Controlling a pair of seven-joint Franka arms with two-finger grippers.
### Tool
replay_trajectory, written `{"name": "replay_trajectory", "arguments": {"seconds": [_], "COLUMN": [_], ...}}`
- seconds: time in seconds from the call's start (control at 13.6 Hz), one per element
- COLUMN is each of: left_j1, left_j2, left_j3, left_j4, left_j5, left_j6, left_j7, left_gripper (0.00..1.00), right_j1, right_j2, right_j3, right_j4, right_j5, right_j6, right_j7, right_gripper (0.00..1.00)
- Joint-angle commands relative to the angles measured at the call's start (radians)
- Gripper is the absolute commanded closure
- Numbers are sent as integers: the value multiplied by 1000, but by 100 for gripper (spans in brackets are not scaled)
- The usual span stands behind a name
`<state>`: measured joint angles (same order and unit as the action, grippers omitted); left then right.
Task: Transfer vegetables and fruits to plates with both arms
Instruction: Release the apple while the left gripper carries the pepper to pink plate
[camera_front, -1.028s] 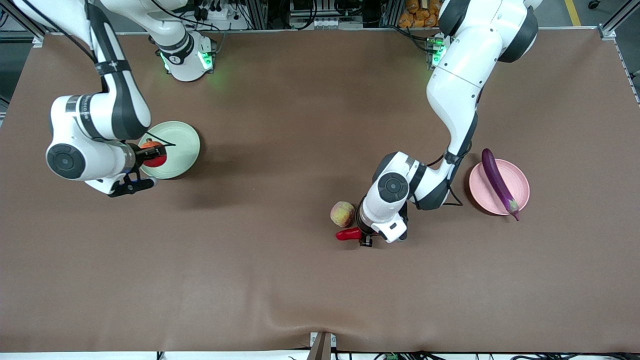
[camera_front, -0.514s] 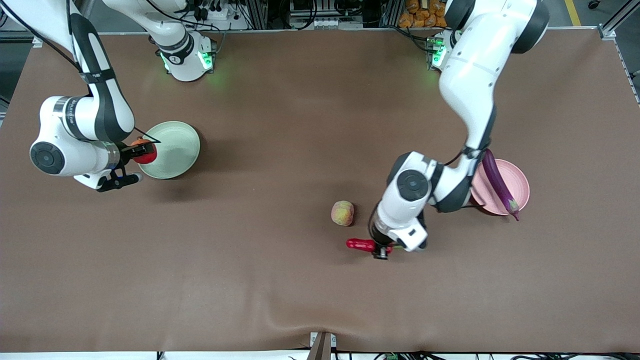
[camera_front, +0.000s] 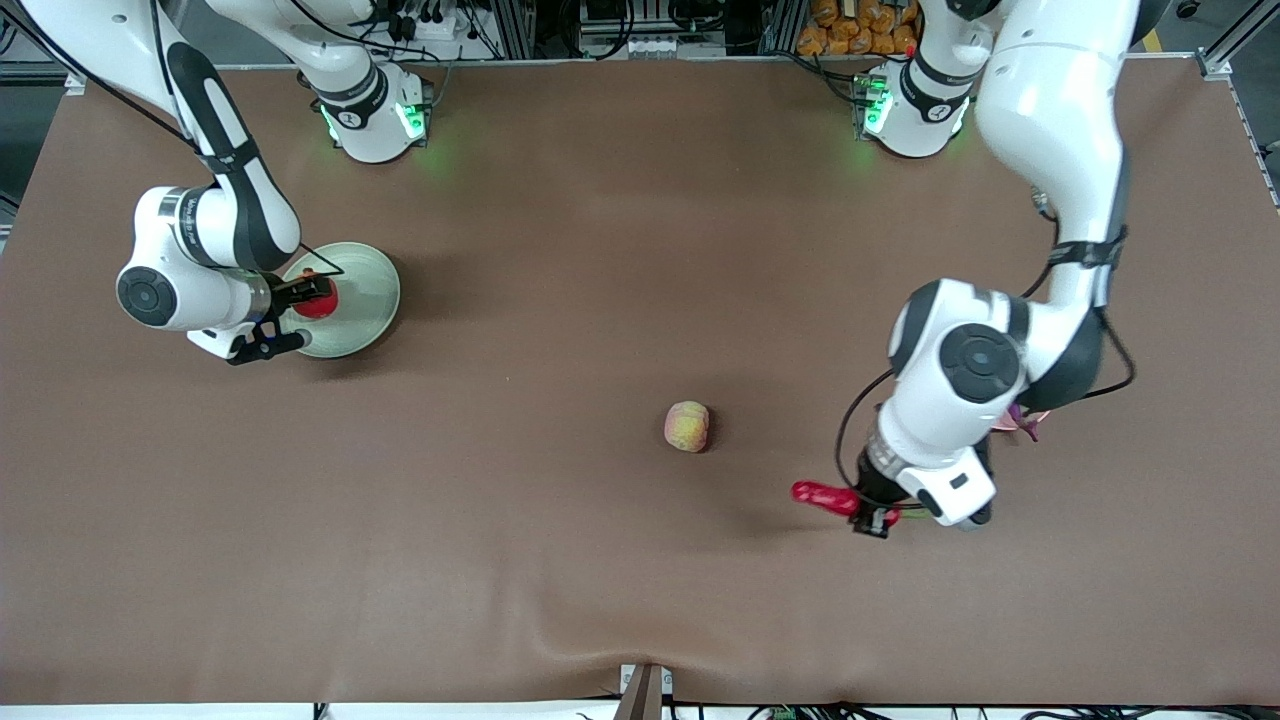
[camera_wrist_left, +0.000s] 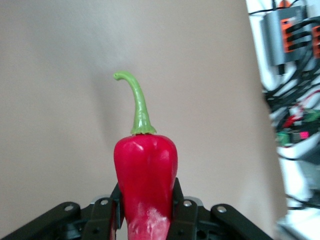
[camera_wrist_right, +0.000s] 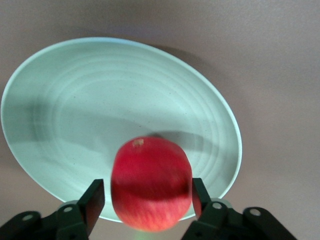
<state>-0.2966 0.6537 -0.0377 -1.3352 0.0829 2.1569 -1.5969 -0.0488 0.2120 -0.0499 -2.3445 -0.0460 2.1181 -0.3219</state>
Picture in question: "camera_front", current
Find red chili pepper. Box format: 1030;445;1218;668
791;481;903;523

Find yellow-green and pink peach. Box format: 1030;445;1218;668
664;400;712;455

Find pale green round plate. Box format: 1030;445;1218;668
278;241;402;360

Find white power strip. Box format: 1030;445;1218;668
385;0;471;43

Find brown table mat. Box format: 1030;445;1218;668
0;55;1280;707

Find bag of orange items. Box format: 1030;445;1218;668
797;0;923;57

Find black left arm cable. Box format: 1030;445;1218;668
835;195;1138;521

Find metal camera stand bracket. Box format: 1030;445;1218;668
615;663;674;720

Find aluminium frame post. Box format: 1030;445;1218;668
490;0;538;59
757;0;806;56

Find aluminium frame profile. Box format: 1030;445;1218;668
1195;0;1280;81

